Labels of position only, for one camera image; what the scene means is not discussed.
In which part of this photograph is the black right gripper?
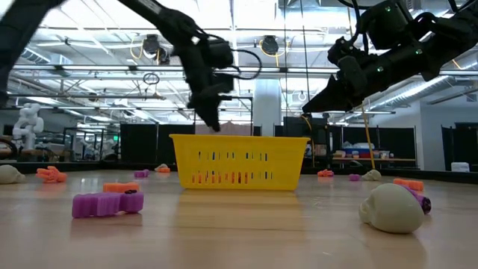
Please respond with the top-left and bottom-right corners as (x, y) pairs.
(302, 46), (430, 114)

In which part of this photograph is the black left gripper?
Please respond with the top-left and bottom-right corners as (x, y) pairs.
(179, 31), (235, 132)

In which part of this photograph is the pink cloth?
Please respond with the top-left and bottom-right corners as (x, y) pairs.
(195, 120), (252, 136)

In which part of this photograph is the black partition panel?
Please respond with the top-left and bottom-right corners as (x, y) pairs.
(274, 125), (418, 167)
(119, 123), (195, 165)

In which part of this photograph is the blue white container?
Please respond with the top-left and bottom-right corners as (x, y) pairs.
(342, 142), (376, 159)

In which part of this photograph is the white building column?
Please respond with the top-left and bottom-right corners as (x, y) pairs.
(253, 78), (283, 137)

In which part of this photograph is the yellow plastic basket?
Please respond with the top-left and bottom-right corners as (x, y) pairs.
(168, 134), (311, 192)

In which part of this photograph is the wooden shelf board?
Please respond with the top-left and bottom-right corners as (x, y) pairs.
(331, 156), (418, 162)

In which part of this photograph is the long ceiling light bar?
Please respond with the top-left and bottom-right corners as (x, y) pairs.
(13, 64), (339, 75)

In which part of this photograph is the dark partition panel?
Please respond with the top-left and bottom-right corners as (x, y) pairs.
(441, 122), (478, 173)

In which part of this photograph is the black metal stand frame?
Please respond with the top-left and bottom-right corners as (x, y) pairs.
(193, 95), (254, 136)

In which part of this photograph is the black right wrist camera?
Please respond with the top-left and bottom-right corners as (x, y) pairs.
(327, 36), (369, 81)

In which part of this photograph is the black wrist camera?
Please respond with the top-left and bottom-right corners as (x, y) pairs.
(327, 36), (369, 81)
(205, 39), (235, 70)

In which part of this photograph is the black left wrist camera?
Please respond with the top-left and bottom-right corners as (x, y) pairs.
(205, 39), (235, 70)

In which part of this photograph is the black hanging cable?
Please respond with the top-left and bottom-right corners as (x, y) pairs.
(299, 0), (315, 169)

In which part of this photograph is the yellow hanging cable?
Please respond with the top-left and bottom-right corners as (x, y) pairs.
(345, 0), (376, 171)

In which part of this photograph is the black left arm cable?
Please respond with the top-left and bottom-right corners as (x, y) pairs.
(208, 33), (262, 81)

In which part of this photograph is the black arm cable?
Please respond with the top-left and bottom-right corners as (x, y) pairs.
(338, 0), (370, 49)
(208, 33), (262, 81)

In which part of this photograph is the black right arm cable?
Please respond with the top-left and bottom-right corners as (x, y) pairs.
(338, 0), (370, 49)

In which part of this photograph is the black ceiling cord reel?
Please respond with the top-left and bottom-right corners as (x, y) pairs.
(260, 35), (280, 58)
(143, 34), (171, 66)

